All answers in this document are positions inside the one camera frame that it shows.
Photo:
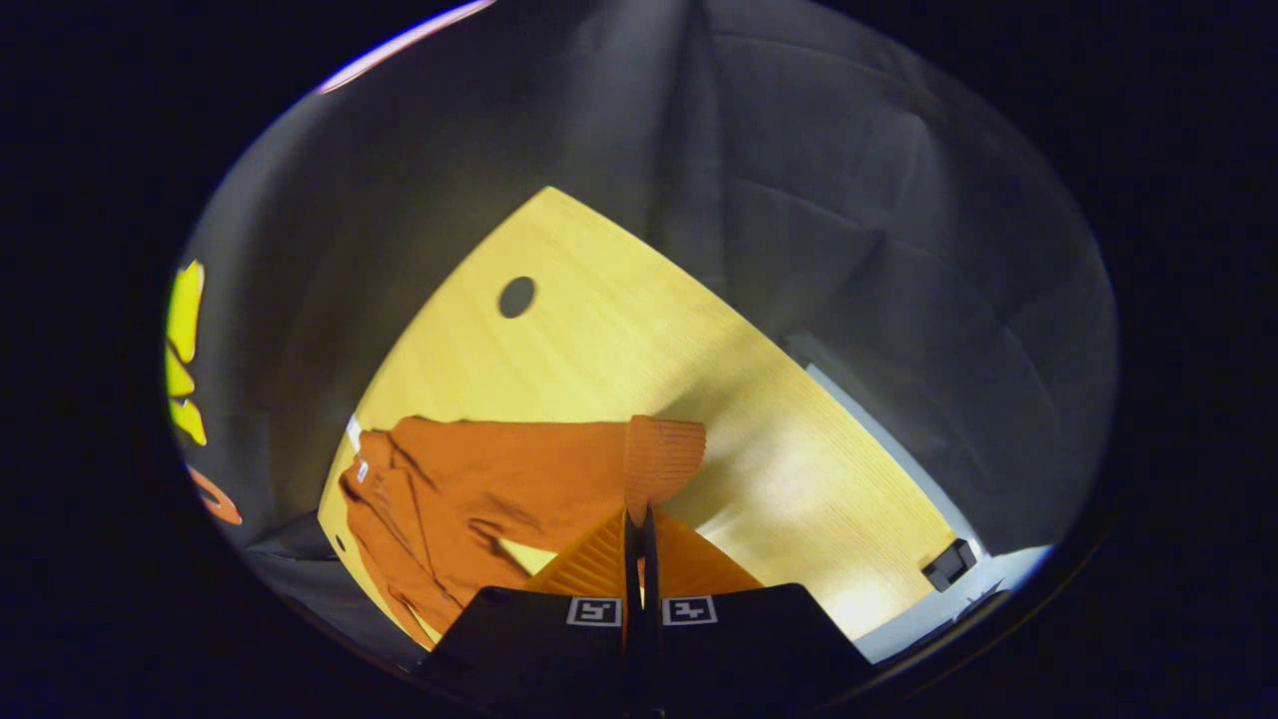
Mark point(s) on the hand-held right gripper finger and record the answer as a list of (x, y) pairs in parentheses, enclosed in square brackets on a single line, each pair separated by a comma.
[(632, 569), (649, 569)]

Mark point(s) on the orange knitted garment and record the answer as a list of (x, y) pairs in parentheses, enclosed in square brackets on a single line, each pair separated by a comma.
[(479, 469)]

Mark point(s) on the black backdrop cloth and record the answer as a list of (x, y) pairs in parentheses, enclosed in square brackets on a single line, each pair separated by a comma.
[(849, 250)]

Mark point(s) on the small black bracket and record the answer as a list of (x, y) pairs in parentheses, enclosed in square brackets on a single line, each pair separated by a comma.
[(949, 564)]

